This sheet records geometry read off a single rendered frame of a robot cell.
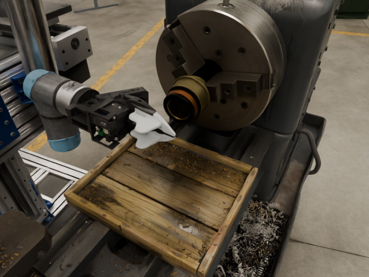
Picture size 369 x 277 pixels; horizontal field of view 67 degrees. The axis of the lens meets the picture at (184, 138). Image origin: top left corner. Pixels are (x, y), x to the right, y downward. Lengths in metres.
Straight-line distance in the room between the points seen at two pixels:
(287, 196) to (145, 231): 0.69
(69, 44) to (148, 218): 0.56
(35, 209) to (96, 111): 0.91
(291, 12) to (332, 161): 1.63
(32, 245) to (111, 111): 0.25
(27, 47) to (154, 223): 0.48
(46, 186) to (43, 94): 1.14
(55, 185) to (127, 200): 1.09
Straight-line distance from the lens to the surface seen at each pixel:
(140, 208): 0.65
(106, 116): 0.51
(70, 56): 0.93
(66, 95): 0.61
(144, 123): 0.51
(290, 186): 1.21
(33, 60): 0.76
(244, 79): 0.62
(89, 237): 0.66
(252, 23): 0.65
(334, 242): 1.81
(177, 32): 0.66
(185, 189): 0.67
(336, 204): 1.98
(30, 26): 0.73
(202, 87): 0.60
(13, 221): 0.54
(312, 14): 0.75
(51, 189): 1.71
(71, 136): 0.72
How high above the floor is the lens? 1.40
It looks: 40 degrees down
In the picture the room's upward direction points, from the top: straight up
